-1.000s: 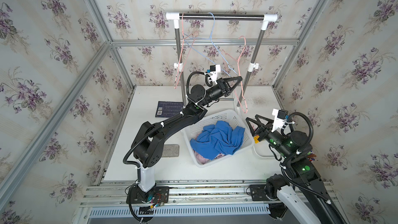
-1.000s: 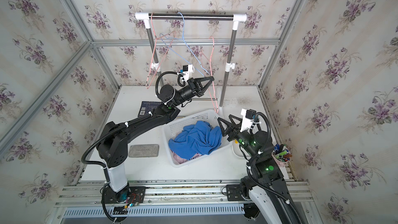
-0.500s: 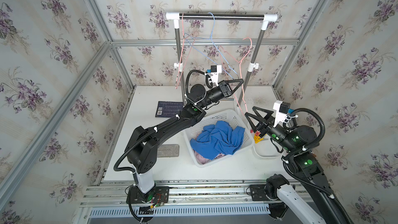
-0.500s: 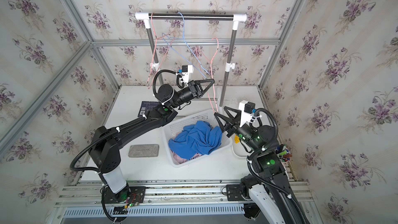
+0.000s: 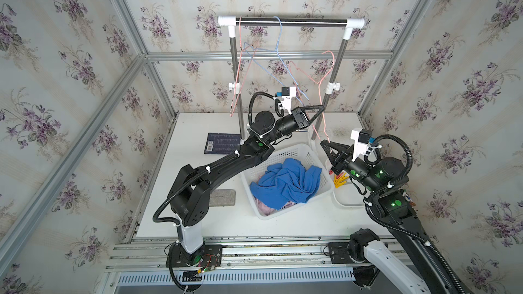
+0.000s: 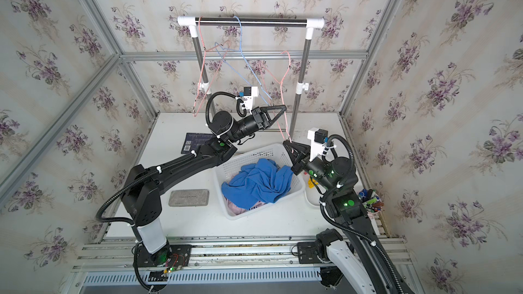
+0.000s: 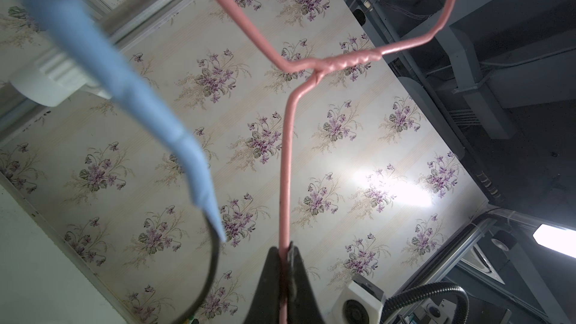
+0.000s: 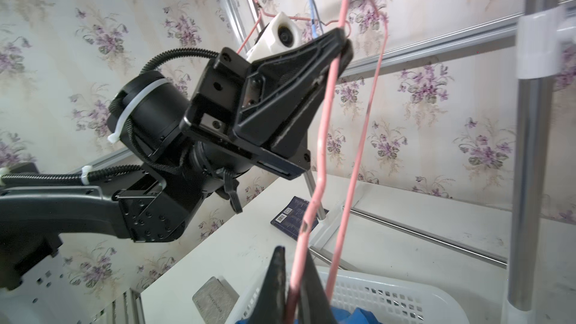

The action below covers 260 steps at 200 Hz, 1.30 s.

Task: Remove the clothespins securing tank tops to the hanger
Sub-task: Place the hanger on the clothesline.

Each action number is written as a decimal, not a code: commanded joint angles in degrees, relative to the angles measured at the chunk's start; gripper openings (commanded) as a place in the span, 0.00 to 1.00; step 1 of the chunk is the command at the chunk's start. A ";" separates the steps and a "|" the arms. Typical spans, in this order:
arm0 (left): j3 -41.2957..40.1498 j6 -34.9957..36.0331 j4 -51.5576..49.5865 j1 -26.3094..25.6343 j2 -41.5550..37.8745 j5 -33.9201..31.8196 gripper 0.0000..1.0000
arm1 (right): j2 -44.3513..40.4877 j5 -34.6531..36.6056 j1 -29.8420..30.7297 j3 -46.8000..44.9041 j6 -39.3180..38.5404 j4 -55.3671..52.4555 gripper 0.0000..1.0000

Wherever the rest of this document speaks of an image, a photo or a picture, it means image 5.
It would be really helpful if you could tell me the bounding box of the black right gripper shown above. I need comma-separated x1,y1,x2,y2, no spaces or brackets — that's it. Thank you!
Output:
324,139,386,198

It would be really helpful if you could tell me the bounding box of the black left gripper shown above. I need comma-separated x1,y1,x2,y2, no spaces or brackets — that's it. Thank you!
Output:
264,104,322,146

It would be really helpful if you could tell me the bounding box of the yellow clothespin blue top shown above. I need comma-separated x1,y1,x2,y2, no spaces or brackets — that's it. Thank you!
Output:
334,173,349,179

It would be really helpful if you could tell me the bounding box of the pink wire hanger blue top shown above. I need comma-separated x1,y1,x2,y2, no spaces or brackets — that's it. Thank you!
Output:
291,50,336,142

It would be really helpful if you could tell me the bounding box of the blue tank top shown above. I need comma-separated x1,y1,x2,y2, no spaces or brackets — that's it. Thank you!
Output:
249,159,322,210

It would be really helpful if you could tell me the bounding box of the pink wire hanger striped top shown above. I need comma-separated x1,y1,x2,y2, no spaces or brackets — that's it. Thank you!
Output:
230,17,258,117

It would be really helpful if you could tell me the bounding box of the pink tank top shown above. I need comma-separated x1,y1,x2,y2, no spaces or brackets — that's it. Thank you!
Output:
253,197,297,216

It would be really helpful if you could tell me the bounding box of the light blue wire hanger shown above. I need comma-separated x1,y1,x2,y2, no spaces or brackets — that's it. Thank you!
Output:
242,16,311,105

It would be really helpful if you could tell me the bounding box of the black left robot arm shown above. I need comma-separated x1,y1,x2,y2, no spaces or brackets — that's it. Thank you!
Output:
152,89,325,255

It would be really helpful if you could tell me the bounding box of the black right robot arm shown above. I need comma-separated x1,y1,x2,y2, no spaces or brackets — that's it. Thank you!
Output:
320,129,470,293

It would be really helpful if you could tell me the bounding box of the white perforated plastic basket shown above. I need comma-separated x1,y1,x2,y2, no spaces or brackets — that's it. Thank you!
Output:
241,143,335,221

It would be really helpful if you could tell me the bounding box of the white plastic tray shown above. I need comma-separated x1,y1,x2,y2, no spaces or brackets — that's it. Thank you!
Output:
325,159,364,209

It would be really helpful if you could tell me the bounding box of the white metal clothes rack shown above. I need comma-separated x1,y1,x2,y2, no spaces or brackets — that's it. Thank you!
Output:
217,16,366,140

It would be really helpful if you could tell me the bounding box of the grey rectangular sponge pad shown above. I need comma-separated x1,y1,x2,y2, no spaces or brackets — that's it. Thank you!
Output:
210,189,236,207

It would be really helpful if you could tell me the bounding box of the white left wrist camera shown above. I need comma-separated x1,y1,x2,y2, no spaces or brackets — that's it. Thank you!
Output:
275,87,296,117

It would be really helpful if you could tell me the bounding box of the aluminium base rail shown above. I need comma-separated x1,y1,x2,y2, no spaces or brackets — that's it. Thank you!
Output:
104,236,370,289

